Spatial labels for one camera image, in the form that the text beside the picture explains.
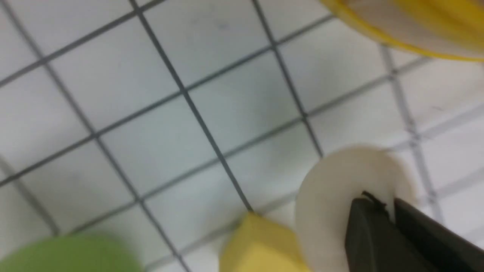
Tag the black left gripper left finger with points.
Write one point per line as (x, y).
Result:
(374, 244)

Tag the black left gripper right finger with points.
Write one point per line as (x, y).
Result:
(444, 249)

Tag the white bun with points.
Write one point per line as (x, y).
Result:
(324, 199)

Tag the bamboo steamer tray yellow rim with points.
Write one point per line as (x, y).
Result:
(447, 29)

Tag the yellow cube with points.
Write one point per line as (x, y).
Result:
(261, 245)

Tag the white grid tablecloth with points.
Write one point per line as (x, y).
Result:
(163, 122)

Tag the green apple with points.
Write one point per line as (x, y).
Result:
(73, 253)

